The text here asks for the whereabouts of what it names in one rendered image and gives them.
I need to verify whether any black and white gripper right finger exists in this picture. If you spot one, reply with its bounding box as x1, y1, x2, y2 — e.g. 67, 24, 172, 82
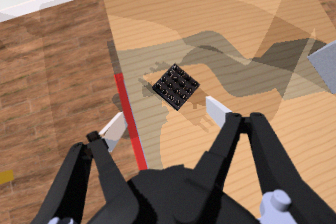
170, 96, 336, 224

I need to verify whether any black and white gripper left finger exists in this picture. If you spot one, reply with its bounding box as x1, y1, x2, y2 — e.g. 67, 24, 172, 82
30, 112, 144, 224

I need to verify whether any black knob box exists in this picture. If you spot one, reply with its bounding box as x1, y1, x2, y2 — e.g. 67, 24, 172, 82
152, 63, 200, 110

